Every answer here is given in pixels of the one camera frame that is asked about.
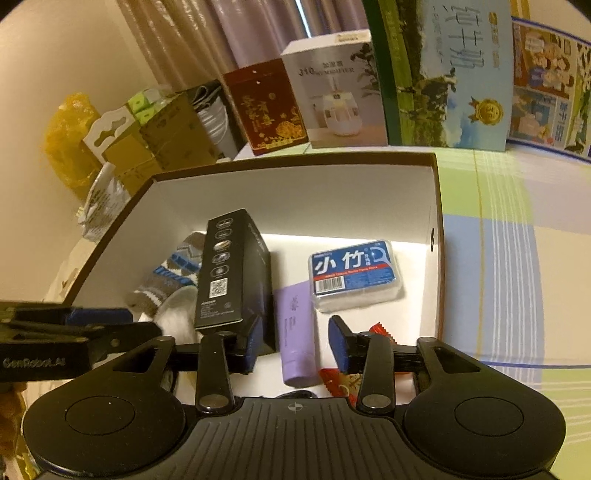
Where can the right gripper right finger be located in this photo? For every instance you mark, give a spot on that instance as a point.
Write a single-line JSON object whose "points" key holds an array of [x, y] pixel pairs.
{"points": [[453, 417]]}

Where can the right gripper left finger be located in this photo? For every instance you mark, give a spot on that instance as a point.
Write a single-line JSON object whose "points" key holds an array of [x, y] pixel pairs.
{"points": [[137, 409]]}

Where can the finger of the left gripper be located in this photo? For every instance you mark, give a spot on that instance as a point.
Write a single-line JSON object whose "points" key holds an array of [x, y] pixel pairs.
{"points": [[61, 314], [101, 339]]}

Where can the patterned knit sock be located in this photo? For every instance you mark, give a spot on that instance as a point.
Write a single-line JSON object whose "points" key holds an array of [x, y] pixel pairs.
{"points": [[179, 269]]}

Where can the red snack packet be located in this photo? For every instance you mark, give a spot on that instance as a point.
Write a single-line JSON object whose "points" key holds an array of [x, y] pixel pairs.
{"points": [[350, 352]]}

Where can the black shaver box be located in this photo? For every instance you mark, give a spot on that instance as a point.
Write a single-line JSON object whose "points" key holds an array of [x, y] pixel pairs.
{"points": [[234, 281]]}

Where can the dental floss picks box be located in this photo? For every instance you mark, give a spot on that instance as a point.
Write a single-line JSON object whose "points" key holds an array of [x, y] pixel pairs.
{"points": [[354, 276]]}

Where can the purple cream tube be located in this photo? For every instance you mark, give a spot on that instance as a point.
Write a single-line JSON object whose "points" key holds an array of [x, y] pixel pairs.
{"points": [[297, 330]]}

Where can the left hand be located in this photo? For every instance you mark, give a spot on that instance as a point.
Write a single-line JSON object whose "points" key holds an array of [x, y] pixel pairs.
{"points": [[11, 409]]}

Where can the silver plastic bag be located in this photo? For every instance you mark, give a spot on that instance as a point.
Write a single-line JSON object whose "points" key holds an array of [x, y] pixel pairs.
{"points": [[105, 201]]}

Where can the yellow plastic bag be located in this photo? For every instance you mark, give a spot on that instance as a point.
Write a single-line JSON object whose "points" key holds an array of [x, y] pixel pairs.
{"points": [[71, 160]]}

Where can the checkered tablecloth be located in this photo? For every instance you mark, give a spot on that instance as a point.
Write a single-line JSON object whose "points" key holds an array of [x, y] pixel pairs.
{"points": [[517, 231]]}

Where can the brown cardboard carton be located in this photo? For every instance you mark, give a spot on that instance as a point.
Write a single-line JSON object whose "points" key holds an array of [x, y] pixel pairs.
{"points": [[191, 128]]}

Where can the red gift box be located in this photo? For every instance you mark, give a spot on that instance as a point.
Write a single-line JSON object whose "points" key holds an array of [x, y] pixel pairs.
{"points": [[266, 106]]}

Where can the blue milk carton box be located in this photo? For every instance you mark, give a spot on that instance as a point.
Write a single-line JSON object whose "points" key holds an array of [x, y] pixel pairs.
{"points": [[551, 99]]}

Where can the green milk carton box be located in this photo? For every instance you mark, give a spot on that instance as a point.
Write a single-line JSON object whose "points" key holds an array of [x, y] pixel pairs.
{"points": [[445, 71]]}

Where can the white humidifier box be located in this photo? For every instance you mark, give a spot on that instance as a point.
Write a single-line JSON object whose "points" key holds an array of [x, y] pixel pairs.
{"points": [[336, 84]]}

